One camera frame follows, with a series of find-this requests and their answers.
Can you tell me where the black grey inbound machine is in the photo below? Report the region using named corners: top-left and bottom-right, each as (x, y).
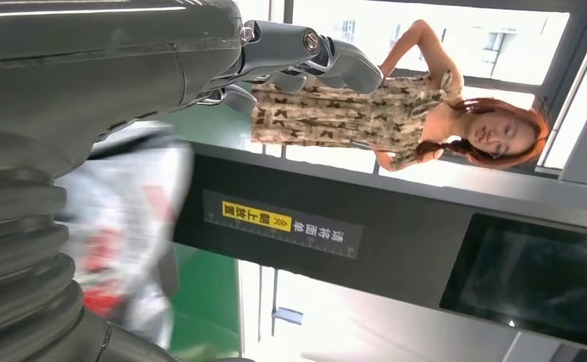
top-left (173, 142), bottom-right (587, 362)

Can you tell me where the white plastic courier package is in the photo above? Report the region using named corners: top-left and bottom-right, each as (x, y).
top-left (56, 122), bottom-right (195, 351)

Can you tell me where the black ruler sticker yellow label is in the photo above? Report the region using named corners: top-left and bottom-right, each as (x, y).
top-left (202, 189), bottom-right (364, 261)

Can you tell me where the person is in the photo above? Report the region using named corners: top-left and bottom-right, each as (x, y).
top-left (250, 19), bottom-right (553, 173)

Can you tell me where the grey metal post bracket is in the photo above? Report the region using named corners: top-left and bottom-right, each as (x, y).
top-left (257, 267), bottom-right (305, 336)

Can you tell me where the dark machine screen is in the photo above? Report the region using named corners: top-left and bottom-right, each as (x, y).
top-left (439, 213), bottom-right (587, 354)

